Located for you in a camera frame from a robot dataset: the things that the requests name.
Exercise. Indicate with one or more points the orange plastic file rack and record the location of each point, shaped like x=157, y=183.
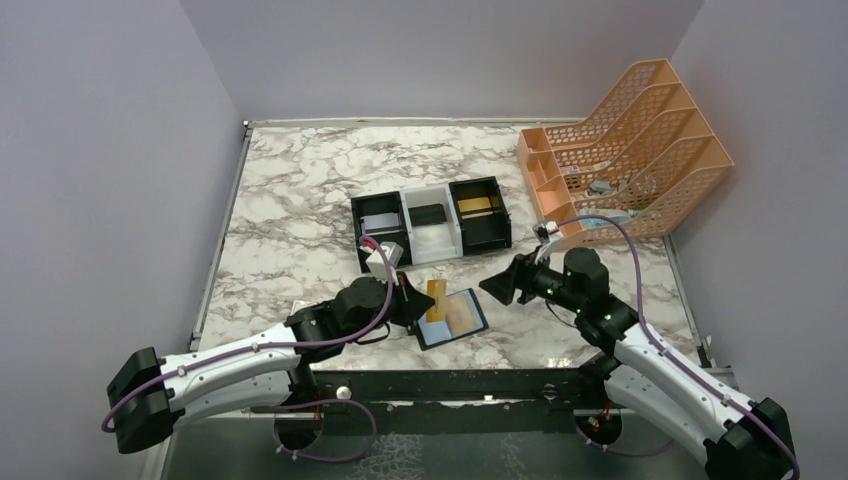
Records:
x=648, y=118

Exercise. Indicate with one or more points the black card in tray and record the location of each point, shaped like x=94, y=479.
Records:
x=427, y=215

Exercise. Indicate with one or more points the black leather card holder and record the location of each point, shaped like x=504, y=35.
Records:
x=432, y=335

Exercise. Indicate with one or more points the black white three-compartment tray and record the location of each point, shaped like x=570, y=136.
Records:
x=458, y=237

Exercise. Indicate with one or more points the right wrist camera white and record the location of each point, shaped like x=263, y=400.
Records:
x=549, y=236

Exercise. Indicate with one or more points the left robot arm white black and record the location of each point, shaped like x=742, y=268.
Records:
x=152, y=395

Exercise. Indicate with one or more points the silver card in tray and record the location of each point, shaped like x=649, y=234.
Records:
x=384, y=222

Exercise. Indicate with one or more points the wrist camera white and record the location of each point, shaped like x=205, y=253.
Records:
x=383, y=266
x=549, y=236

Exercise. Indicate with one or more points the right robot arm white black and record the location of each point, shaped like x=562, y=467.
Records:
x=731, y=435

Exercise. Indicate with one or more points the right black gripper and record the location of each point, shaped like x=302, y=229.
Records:
x=522, y=279

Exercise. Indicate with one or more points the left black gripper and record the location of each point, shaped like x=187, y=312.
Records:
x=403, y=297

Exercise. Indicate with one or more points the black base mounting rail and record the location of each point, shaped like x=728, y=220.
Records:
x=430, y=402

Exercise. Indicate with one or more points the items inside file rack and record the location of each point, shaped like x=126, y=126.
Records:
x=607, y=185

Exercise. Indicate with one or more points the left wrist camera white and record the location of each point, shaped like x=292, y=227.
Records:
x=383, y=266

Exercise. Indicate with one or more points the gold VIP card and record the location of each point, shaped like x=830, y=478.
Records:
x=460, y=315
x=479, y=206
x=436, y=289

